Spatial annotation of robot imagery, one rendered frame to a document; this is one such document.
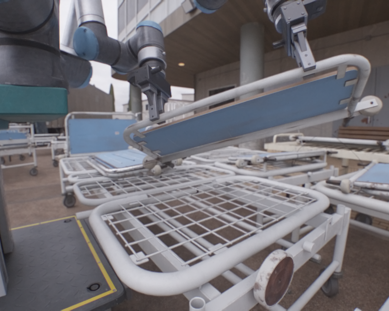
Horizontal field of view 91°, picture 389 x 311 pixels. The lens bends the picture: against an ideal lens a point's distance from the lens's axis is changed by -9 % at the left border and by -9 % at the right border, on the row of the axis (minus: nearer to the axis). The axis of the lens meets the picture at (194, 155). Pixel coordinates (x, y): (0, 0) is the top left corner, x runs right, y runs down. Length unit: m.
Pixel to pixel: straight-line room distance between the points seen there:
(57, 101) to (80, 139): 1.74
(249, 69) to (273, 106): 4.93
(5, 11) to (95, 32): 0.32
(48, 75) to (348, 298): 1.42
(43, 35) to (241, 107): 0.52
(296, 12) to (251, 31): 5.29
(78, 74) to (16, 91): 0.63
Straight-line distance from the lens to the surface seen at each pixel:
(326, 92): 0.68
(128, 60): 0.82
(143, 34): 0.77
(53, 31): 0.62
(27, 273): 0.91
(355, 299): 1.33
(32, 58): 0.57
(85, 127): 2.27
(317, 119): 0.78
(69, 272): 0.85
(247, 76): 5.55
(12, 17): 0.51
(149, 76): 0.64
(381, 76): 6.55
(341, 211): 0.98
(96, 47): 0.74
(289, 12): 0.59
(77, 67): 1.13
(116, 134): 2.34
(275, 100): 0.64
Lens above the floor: 0.79
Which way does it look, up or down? 8 degrees down
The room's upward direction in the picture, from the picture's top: straight up
